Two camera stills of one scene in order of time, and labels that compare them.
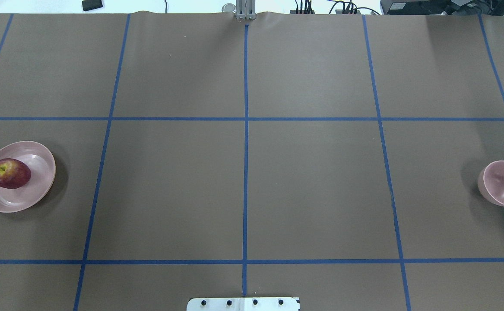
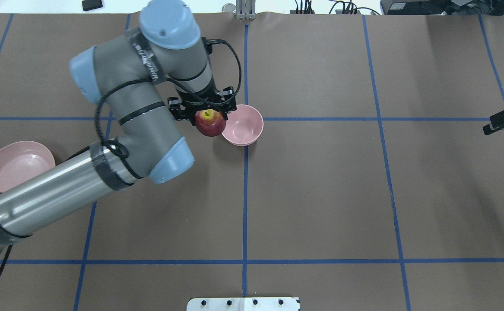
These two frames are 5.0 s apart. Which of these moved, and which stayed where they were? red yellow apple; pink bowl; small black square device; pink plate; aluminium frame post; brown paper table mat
Moved: pink bowl; red yellow apple
Stayed: aluminium frame post; pink plate; brown paper table mat; small black square device
